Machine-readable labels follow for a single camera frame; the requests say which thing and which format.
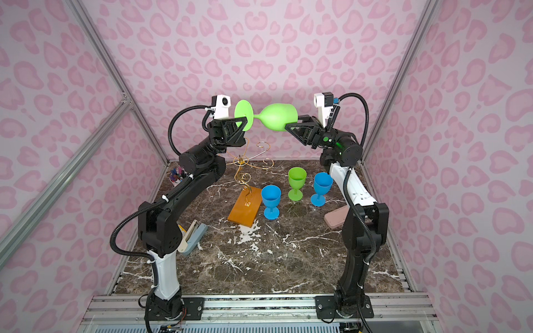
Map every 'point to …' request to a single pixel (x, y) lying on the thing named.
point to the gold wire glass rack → (241, 160)
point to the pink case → (336, 218)
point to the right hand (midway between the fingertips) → (286, 135)
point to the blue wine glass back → (323, 184)
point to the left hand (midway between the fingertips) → (246, 132)
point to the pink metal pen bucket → (177, 175)
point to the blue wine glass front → (271, 196)
